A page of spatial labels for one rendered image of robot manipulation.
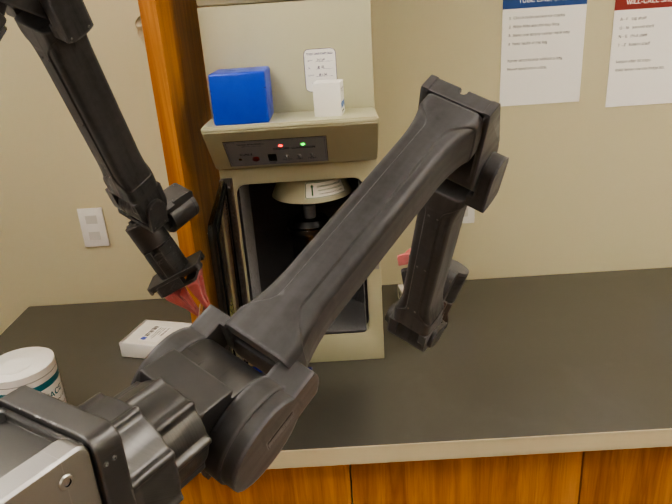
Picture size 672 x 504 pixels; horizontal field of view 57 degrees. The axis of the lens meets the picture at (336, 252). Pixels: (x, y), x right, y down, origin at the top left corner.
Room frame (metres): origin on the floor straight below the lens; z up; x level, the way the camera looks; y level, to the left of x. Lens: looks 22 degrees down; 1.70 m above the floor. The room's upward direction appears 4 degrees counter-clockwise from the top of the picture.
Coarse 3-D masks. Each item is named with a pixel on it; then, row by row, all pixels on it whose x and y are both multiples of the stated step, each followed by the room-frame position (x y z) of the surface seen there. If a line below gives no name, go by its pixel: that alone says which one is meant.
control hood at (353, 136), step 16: (288, 112) 1.22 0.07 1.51; (304, 112) 1.21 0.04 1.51; (352, 112) 1.17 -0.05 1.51; (368, 112) 1.16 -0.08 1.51; (208, 128) 1.12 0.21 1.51; (224, 128) 1.11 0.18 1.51; (240, 128) 1.11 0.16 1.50; (256, 128) 1.11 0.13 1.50; (272, 128) 1.11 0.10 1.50; (288, 128) 1.11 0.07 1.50; (304, 128) 1.12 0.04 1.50; (320, 128) 1.12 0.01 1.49; (336, 128) 1.12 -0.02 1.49; (352, 128) 1.12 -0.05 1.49; (368, 128) 1.12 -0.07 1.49; (208, 144) 1.14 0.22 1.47; (336, 144) 1.16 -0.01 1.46; (352, 144) 1.16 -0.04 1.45; (368, 144) 1.16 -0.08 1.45; (224, 160) 1.18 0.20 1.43; (336, 160) 1.20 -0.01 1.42; (352, 160) 1.20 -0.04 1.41
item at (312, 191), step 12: (312, 180) 1.26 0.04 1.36; (324, 180) 1.26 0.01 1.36; (336, 180) 1.28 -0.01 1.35; (276, 192) 1.29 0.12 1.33; (288, 192) 1.26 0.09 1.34; (300, 192) 1.25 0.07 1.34; (312, 192) 1.25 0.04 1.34; (324, 192) 1.25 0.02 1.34; (336, 192) 1.26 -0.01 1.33; (348, 192) 1.29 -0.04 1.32
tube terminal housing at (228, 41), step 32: (320, 0) 1.23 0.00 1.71; (352, 0) 1.22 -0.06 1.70; (224, 32) 1.23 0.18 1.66; (256, 32) 1.23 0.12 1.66; (288, 32) 1.23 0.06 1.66; (320, 32) 1.23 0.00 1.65; (352, 32) 1.22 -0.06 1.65; (224, 64) 1.23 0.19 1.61; (256, 64) 1.23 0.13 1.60; (288, 64) 1.23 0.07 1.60; (352, 64) 1.23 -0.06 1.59; (288, 96) 1.23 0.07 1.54; (352, 96) 1.23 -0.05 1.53; (320, 352) 1.23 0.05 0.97; (352, 352) 1.23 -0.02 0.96
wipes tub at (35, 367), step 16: (16, 352) 1.10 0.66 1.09; (32, 352) 1.10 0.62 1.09; (48, 352) 1.09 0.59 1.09; (0, 368) 1.04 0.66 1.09; (16, 368) 1.04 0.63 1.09; (32, 368) 1.03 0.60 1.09; (48, 368) 1.04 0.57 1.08; (0, 384) 0.99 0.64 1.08; (16, 384) 1.00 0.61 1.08; (32, 384) 1.01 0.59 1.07; (48, 384) 1.03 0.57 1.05; (64, 400) 1.07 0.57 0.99
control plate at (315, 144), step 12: (228, 144) 1.14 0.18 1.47; (240, 144) 1.14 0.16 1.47; (252, 144) 1.14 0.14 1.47; (264, 144) 1.15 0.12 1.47; (276, 144) 1.15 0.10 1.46; (288, 144) 1.15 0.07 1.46; (312, 144) 1.15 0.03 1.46; (324, 144) 1.15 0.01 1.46; (228, 156) 1.17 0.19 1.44; (240, 156) 1.17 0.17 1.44; (252, 156) 1.17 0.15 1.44; (264, 156) 1.17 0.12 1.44; (324, 156) 1.18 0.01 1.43
